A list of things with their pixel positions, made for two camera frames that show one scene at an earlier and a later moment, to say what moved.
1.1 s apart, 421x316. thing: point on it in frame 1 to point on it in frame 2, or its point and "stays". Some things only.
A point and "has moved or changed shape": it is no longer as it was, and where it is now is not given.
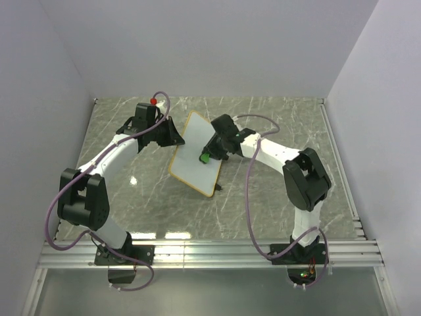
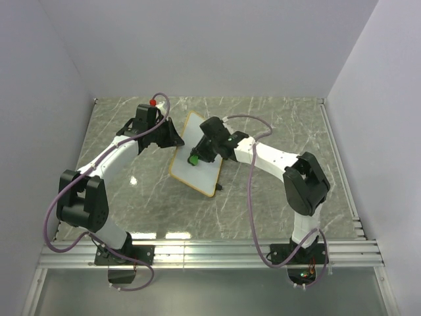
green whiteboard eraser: x=204 y=157 has moved or changed shape
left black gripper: x=175 y=139 stays
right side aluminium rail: x=358 y=232 stays
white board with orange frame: x=195 y=130 stays
